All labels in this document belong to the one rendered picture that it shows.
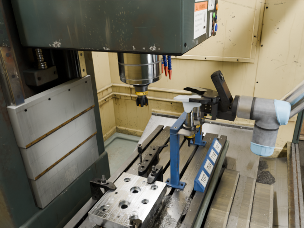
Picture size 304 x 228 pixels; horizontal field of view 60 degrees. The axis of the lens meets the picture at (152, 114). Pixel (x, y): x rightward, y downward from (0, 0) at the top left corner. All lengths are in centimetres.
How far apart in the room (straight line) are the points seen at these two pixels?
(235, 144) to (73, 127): 115
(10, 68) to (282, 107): 94
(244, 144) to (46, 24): 149
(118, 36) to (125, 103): 152
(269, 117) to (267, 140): 8
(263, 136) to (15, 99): 90
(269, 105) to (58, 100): 88
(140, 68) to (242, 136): 128
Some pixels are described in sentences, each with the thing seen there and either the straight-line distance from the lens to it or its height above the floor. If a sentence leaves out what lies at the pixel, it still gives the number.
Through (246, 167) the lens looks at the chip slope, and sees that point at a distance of 189.
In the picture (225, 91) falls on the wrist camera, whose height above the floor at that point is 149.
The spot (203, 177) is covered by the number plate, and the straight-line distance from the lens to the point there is 139.
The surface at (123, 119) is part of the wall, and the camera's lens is 243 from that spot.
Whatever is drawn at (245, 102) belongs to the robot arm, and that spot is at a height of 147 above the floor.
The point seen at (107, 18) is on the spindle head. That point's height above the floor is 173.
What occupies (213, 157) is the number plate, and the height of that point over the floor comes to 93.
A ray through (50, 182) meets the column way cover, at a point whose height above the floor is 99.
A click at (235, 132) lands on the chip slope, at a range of 205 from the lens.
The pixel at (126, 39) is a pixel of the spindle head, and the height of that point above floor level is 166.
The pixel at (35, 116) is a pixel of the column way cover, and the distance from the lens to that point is 119.
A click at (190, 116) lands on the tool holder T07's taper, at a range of 121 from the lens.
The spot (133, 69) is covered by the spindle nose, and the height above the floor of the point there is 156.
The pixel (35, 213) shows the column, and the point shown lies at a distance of 142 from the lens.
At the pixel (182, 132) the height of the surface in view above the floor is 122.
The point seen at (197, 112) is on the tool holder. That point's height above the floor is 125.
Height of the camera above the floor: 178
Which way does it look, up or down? 24 degrees down
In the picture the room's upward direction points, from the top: 3 degrees counter-clockwise
